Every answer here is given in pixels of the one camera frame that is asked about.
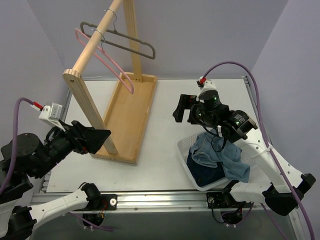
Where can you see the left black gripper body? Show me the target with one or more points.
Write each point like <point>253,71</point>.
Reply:
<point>78,136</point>

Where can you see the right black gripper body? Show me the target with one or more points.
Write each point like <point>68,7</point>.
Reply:
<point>189,110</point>

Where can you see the grey metal hanger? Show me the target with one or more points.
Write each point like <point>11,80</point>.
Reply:
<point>126,42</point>

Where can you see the pink hanger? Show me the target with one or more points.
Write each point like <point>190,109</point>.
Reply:
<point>105,55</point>

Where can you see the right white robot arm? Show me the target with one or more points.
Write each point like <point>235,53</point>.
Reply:
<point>286,186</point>

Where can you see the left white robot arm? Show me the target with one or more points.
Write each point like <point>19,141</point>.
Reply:
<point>26,157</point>

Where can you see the wooden clothes rack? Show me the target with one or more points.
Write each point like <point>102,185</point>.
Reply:
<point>131,101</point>

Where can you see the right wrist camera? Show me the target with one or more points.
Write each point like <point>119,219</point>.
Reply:
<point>205,85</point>

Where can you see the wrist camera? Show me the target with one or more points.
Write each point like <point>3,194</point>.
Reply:
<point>50,114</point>
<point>205,85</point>

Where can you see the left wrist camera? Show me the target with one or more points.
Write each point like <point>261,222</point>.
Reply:
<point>50,114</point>

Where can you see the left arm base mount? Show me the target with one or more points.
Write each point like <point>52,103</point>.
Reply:
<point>105,204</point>

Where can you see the aluminium rail frame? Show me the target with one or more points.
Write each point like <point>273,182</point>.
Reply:
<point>153,194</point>

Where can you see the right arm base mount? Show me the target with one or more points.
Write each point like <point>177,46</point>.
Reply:
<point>225,210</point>

